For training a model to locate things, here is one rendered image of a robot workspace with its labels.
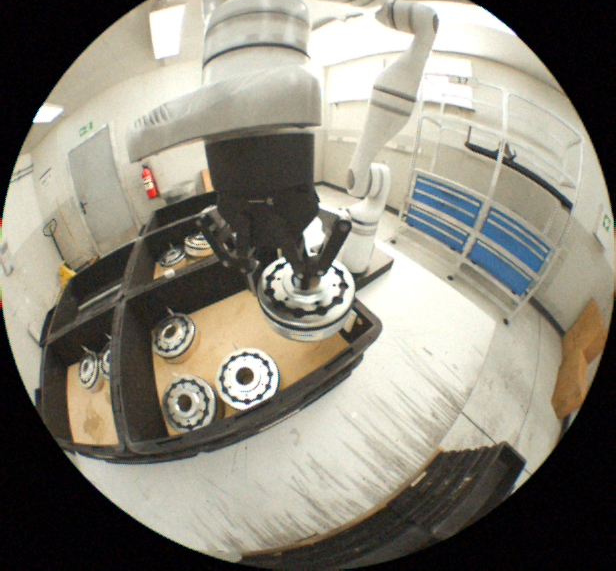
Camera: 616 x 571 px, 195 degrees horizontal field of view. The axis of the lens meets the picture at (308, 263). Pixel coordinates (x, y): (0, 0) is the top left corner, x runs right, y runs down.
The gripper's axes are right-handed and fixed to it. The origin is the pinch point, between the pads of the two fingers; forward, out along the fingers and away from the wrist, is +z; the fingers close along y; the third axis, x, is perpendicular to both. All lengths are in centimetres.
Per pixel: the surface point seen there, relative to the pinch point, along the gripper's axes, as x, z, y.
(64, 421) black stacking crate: 45, 15, 50
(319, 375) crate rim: 7.0, 7.2, -5.5
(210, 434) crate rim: 16.4, 7.2, 4.8
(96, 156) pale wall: -135, -66, 336
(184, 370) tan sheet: 9.2, 17.2, 18.5
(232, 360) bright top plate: 5.1, 14.4, 8.4
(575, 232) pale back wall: -74, -18, -298
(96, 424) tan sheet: 34, 17, 37
